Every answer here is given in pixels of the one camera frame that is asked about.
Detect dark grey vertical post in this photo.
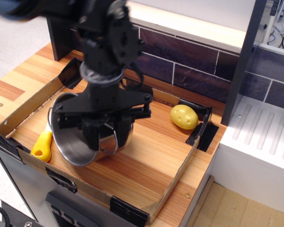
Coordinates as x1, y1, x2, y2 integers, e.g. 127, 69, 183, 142
221, 0, 267, 126

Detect stainless steel metal pot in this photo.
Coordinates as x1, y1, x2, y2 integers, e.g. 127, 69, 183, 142
48, 92, 133, 166

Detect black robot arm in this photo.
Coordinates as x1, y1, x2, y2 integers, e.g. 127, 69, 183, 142
0, 0, 153, 151

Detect cables in background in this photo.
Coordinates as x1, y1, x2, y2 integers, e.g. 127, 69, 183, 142
265, 0, 284, 52

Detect white ribbed drainboard sink unit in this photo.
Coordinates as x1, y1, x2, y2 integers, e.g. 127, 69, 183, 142
212, 97, 284, 198

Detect dark grey left side panel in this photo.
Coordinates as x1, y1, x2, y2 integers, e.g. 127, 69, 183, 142
46, 17, 82, 61

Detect yellow plastic toy potato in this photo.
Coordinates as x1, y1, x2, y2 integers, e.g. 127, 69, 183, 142
170, 105, 199, 130

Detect yellow handled white toy knife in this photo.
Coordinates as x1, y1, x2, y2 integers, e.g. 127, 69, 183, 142
30, 123, 53, 162

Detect cardboard fence with black tape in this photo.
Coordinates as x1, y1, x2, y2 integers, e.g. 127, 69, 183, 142
0, 53, 225, 227

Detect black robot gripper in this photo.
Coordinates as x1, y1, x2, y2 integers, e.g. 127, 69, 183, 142
54, 83, 153, 150

